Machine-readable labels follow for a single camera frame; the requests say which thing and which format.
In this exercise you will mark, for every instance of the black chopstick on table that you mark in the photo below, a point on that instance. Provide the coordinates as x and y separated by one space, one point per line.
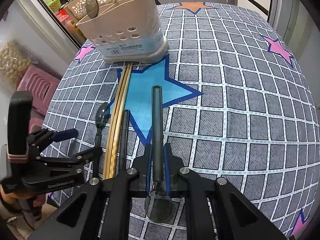
123 140

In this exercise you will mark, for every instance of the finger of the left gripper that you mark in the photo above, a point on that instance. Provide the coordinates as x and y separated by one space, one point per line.
90 155
64 135

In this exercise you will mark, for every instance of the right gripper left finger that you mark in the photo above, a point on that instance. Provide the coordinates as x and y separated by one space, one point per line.
140 186

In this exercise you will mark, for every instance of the dark spoon on table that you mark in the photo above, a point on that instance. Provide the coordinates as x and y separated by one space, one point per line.
101 119

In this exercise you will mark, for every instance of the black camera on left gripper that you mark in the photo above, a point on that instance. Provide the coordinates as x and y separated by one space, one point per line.
19 113

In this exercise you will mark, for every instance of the person left hand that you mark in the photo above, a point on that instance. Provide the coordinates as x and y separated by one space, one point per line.
12 204

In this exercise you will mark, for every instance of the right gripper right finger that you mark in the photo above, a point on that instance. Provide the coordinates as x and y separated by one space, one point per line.
172 165

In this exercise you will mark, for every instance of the pink plastic stool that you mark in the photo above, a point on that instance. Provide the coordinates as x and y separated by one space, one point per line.
42 85

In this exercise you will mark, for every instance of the grey checked star tablecloth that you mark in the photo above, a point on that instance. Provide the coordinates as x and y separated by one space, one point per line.
236 105

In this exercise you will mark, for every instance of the bag of beige balls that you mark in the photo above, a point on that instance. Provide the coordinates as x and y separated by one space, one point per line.
13 63

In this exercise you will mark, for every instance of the beige plastic utensil holder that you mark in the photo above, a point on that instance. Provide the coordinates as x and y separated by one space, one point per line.
128 30

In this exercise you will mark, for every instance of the dark green handled spoon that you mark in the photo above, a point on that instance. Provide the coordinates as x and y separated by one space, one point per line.
158 204

